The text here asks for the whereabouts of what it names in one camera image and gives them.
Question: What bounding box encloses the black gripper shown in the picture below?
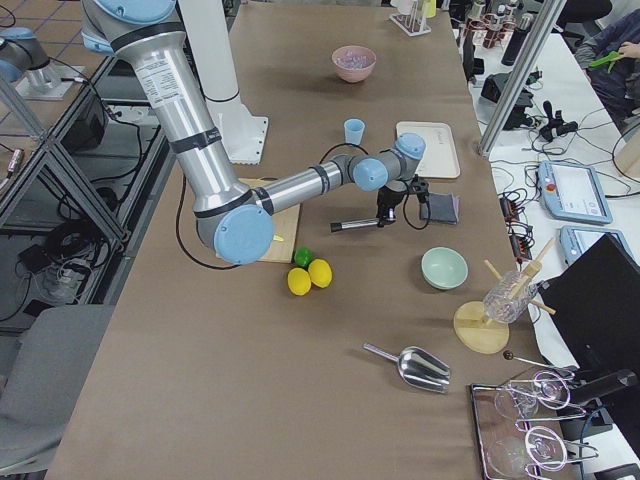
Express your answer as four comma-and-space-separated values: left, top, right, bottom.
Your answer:
376, 175, 429, 228

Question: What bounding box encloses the steel muddler black tip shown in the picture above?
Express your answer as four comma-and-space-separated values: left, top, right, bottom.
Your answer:
330, 218, 379, 233

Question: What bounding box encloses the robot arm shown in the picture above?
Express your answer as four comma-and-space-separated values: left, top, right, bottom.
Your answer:
81, 1, 426, 265

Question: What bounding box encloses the light blue plastic cup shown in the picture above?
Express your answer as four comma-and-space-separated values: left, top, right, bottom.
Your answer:
343, 118, 366, 145

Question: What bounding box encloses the wooden cup stand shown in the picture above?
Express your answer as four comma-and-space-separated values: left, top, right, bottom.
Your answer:
454, 238, 556, 354

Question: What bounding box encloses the steel ice scoop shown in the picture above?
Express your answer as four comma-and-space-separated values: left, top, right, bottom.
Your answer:
363, 343, 451, 394

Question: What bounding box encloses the pink bowl of ice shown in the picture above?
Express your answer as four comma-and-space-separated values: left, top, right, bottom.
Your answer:
331, 45, 377, 83

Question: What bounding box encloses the grey folded cloth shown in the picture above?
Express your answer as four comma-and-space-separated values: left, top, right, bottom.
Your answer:
419, 193, 460, 225

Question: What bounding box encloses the mint green bowl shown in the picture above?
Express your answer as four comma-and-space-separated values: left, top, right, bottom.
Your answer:
421, 247, 468, 290

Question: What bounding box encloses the cream rabbit serving tray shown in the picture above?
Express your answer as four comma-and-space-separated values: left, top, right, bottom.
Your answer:
396, 121, 460, 179

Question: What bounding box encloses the yellow lemon upper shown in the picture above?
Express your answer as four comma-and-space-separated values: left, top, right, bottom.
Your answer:
307, 258, 333, 288

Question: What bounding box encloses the yellow lemon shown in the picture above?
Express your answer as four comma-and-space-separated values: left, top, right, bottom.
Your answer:
287, 267, 311, 296
307, 258, 333, 288

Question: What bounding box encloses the green lime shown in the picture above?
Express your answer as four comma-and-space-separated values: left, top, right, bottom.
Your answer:
293, 247, 315, 269

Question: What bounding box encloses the bamboo cutting board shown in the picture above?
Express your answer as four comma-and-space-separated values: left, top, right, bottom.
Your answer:
215, 177, 304, 265

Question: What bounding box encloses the yellow lemon lower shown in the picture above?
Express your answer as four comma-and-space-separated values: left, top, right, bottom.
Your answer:
287, 267, 311, 296

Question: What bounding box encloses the glass mug on stand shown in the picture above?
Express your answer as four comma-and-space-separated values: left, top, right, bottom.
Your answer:
482, 271, 535, 324

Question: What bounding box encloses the teach pendant far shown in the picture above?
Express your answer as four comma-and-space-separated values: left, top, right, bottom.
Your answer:
537, 161, 613, 225

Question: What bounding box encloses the teach pendant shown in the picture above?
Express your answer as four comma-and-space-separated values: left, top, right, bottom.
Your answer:
537, 161, 613, 225
559, 225, 632, 266

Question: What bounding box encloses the teach pendant near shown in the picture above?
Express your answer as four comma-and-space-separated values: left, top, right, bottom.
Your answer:
559, 225, 632, 266

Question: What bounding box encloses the black tray with glasses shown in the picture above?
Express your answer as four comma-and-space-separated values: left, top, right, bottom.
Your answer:
467, 367, 631, 480

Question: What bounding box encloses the white wire cup rack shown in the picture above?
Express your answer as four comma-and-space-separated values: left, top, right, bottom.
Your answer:
389, 0, 437, 37

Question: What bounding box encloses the aluminium frame post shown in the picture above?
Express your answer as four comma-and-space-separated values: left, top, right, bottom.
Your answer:
478, 0, 566, 158

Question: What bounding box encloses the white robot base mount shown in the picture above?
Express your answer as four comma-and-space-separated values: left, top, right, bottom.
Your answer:
179, 0, 268, 165

